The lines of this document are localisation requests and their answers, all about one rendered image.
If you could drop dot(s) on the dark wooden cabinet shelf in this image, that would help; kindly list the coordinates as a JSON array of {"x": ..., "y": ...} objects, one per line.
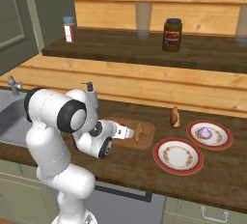
[{"x": 128, "y": 49}]

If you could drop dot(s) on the red rimmed white plate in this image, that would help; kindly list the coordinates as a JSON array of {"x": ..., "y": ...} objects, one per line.
[
  {"x": 178, "y": 156},
  {"x": 222, "y": 137}
]

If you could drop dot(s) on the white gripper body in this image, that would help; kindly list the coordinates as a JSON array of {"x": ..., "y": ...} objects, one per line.
[{"x": 129, "y": 133}]

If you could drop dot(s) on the grey dishwasher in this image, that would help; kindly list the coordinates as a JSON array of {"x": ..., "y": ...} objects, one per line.
[{"x": 128, "y": 207}]

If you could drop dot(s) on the wooden cutting board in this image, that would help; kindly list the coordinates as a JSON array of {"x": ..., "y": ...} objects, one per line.
[{"x": 146, "y": 137}]

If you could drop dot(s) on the purple frosted cupcake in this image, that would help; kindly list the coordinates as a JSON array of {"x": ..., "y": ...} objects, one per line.
[{"x": 204, "y": 133}]

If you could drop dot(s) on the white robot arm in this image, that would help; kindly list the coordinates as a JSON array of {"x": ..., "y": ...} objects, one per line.
[{"x": 51, "y": 144}]

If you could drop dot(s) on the pale green lower cabinet door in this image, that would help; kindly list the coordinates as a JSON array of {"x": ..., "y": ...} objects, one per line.
[{"x": 22, "y": 195}]

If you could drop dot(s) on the pale green drawer front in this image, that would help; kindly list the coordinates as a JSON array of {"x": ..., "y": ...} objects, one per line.
[{"x": 193, "y": 213}]

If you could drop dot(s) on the grey shelf support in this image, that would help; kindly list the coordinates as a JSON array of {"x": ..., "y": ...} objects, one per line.
[
  {"x": 143, "y": 17},
  {"x": 241, "y": 22}
]

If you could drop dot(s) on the brown croissant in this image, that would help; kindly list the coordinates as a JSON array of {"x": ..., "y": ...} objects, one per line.
[{"x": 139, "y": 131}]

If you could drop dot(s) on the blue capped spice bottle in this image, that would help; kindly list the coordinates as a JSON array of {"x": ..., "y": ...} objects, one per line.
[{"x": 68, "y": 30}]

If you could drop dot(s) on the steel sink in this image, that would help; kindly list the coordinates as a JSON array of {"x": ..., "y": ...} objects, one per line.
[{"x": 11, "y": 121}]

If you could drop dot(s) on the grey soap dispenser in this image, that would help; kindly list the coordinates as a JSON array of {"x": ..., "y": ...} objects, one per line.
[{"x": 91, "y": 92}]

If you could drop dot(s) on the brown hot dog bun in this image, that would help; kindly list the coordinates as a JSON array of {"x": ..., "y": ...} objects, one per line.
[{"x": 174, "y": 117}]

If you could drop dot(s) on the grey tap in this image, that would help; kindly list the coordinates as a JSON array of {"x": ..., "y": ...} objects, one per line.
[{"x": 14, "y": 84}]

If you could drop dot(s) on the grey green cabinet door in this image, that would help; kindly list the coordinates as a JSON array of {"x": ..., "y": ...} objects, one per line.
[{"x": 19, "y": 18}]

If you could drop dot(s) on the dark jam jar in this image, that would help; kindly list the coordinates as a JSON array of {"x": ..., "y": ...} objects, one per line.
[{"x": 172, "y": 35}]

